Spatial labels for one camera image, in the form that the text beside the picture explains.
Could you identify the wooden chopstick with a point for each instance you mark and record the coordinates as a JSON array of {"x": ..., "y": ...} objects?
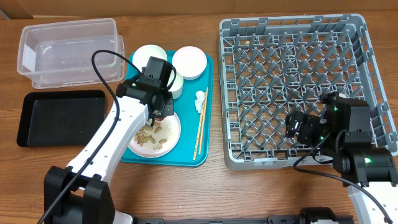
[
  {"x": 197, "y": 139},
  {"x": 203, "y": 114}
]

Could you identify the white bowl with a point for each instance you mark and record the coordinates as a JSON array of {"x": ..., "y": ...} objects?
[{"x": 141, "y": 56}]

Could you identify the wooden chopstick left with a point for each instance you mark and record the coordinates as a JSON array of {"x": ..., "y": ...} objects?
[{"x": 197, "y": 139}]

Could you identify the wooden chopstick right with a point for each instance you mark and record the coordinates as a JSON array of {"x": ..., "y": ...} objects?
[{"x": 203, "y": 114}]

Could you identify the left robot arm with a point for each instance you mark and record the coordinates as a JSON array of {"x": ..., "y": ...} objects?
[{"x": 80, "y": 192}]

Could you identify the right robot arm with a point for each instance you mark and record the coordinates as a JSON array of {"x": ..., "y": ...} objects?
[{"x": 343, "y": 133}]

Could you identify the white plate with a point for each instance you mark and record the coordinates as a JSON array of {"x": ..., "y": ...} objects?
[{"x": 175, "y": 131}]

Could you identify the clear plastic bin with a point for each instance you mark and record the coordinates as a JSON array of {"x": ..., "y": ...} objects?
[{"x": 71, "y": 53}]

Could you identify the white cup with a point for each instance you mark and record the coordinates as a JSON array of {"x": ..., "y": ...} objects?
[{"x": 177, "y": 87}]

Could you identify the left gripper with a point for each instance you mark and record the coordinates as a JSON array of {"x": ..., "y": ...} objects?
[{"x": 167, "y": 106}]

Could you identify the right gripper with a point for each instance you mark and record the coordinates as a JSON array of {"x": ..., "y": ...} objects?
[{"x": 309, "y": 126}]

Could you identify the grey dishwasher rack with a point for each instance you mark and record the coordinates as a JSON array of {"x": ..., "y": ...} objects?
[{"x": 272, "y": 66}]

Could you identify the black plastic tray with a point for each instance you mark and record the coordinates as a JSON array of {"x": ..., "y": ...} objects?
[{"x": 60, "y": 118}]

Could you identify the white tissue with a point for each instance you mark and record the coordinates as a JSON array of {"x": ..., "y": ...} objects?
[{"x": 199, "y": 101}]

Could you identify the peanut pile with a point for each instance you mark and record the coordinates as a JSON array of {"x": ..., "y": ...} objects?
[{"x": 153, "y": 137}]

